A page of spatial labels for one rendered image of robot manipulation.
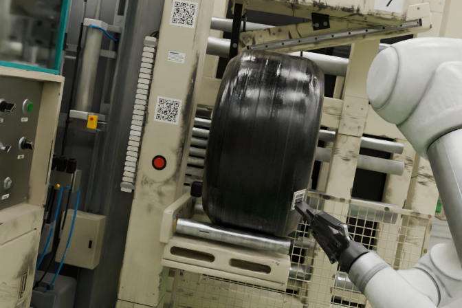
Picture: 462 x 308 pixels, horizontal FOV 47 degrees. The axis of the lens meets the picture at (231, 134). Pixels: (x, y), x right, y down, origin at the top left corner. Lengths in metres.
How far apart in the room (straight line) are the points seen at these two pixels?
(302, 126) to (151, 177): 0.51
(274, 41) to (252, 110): 0.62
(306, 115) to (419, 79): 0.66
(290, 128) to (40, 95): 0.69
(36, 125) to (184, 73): 0.44
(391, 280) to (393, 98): 0.57
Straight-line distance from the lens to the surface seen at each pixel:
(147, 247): 1.67
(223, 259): 1.53
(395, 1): 1.89
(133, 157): 1.65
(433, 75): 0.79
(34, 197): 1.60
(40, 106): 1.57
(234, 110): 1.39
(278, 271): 1.53
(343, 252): 1.32
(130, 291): 1.73
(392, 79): 0.78
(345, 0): 1.87
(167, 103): 1.60
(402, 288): 1.25
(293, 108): 1.39
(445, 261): 1.31
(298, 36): 1.98
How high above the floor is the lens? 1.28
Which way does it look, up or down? 4 degrees down
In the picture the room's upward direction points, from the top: 10 degrees clockwise
